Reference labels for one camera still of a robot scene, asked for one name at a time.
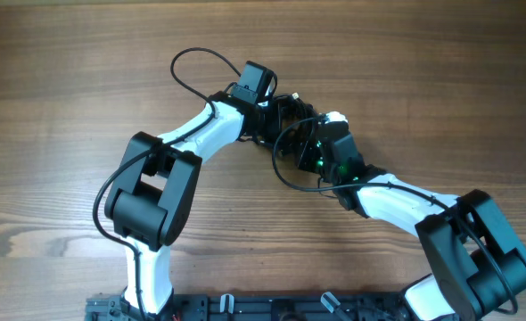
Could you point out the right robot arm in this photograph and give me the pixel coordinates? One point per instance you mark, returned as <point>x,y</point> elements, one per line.
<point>477,261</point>

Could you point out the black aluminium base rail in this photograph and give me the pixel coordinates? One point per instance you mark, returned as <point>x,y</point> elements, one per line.
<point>375,306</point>

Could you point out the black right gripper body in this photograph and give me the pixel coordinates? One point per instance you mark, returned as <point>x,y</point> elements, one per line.
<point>306,150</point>

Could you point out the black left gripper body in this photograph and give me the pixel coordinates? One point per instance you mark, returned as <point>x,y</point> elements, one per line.
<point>266,125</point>

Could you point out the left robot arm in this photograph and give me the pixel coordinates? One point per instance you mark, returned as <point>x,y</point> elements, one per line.
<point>151,198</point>

